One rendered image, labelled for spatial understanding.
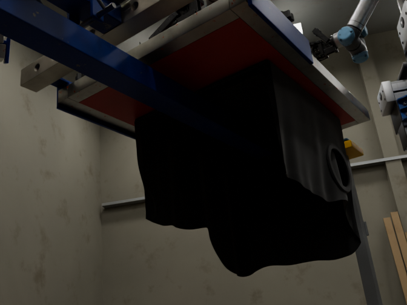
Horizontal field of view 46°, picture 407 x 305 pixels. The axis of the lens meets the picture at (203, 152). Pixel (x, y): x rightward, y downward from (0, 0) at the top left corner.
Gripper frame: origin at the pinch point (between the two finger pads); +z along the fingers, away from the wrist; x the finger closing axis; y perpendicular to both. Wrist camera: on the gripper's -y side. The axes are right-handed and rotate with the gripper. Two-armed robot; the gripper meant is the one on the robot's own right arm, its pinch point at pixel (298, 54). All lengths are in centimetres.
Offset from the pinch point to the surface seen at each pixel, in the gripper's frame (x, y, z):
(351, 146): -55, 68, -30
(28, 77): -152, 47, 17
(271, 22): -135, 56, -44
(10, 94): 197, -244, 543
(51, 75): -150, 49, 11
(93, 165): 481, -196, 682
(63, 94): -145, 52, 13
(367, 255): -56, 106, -25
